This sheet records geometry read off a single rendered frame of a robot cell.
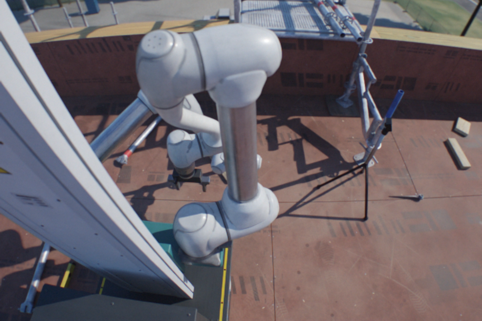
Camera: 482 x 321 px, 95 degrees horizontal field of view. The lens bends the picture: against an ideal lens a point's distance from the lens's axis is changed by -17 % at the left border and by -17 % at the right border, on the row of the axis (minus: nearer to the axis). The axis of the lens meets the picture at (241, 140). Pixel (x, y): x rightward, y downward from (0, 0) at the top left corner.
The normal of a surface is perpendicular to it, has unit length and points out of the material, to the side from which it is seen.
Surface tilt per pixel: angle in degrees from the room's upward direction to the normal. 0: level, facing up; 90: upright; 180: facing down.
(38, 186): 90
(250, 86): 86
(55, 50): 90
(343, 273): 0
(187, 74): 81
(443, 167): 0
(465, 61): 90
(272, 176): 0
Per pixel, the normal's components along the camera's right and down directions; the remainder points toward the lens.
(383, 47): -0.01, 0.76
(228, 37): 0.15, -0.29
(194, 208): -0.13, -0.57
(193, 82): 0.29, 0.79
